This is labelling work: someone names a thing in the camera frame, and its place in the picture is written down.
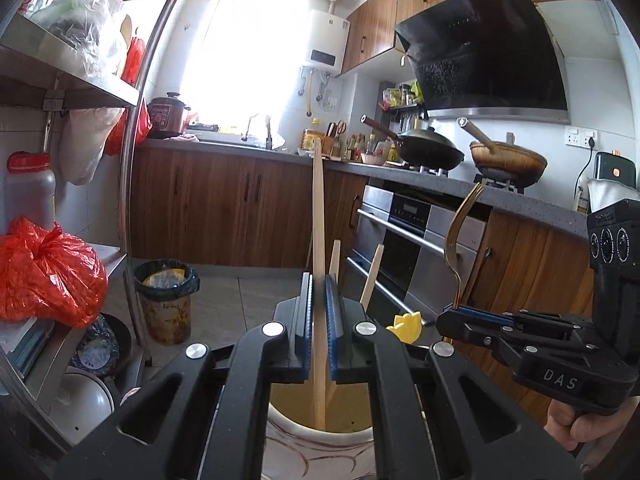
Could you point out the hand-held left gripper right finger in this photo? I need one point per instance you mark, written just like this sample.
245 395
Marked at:
332 330

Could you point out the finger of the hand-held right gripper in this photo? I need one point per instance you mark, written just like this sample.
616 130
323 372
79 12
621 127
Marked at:
487 314
452 327

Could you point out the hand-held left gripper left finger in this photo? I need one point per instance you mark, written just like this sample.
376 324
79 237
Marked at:
308 330

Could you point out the yellow green small spoon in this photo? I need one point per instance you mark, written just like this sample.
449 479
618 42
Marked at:
405 327

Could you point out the gold fork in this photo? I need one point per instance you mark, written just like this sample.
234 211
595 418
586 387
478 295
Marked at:
451 255

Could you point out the wooden chopstick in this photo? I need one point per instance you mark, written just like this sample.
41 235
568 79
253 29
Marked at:
317 210
372 272
335 257

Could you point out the cream floral ceramic utensil holder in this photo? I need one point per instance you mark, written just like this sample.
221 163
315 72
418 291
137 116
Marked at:
320 455

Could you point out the person's right hand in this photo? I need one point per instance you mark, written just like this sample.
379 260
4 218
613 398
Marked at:
565 425

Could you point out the wooden lower cabinet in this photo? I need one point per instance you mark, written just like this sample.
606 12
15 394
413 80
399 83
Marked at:
210 200
540 270

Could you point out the wooden cabinet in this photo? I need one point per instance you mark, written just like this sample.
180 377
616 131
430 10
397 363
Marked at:
375 25
210 200
540 270

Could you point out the stainless built-in oven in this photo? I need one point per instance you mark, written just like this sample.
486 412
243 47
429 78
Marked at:
415 240

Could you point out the black countertop appliance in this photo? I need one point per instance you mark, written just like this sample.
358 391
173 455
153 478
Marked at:
615 167

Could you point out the trash bin with black liner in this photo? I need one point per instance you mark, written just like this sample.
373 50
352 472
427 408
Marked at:
165 315

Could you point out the brown frying pan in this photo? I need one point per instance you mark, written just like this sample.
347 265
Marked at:
510 162

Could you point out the black wok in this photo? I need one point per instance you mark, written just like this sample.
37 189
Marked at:
430 150

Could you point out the row of condiment bottles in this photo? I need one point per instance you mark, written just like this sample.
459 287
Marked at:
360 147

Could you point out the yellow jar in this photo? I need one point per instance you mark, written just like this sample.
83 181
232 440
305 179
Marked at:
307 140

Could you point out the knife block with scissors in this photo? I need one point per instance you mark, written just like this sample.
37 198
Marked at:
336 137

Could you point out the sink faucet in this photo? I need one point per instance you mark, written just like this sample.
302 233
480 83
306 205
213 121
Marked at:
267 132

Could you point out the dark pan with patterned bowl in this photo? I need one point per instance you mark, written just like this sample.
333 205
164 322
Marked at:
100 345

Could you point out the white pot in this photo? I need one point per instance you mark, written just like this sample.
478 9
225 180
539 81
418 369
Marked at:
85 405

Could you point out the red rice cooker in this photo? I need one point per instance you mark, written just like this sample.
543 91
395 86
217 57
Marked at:
167 117

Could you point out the hanging red plastic bag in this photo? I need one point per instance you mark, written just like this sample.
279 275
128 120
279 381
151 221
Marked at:
140 127

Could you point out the black range hood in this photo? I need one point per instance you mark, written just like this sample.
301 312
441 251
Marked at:
480 50

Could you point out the crumpled red plastic bag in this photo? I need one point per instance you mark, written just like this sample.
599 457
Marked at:
50 270

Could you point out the blue flat box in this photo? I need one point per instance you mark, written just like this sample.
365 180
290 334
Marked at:
25 345

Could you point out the hanging white plastic bag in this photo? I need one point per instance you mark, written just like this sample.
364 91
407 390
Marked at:
90 145

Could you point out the white water heater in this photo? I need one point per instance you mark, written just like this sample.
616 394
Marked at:
325 35

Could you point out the wooden upper cabinet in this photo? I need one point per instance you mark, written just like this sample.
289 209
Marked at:
375 25

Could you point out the oil bottle with red cap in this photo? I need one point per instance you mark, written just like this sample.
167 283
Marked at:
30 195

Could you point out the stainless steel shelf rack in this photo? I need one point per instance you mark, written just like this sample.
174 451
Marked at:
75 87

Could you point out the clear plastic bag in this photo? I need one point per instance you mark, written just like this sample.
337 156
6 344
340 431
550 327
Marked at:
85 25

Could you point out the white wall socket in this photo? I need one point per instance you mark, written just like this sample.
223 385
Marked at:
580 136

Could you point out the wall spice rack with bottles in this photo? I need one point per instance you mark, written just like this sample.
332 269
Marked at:
400 95

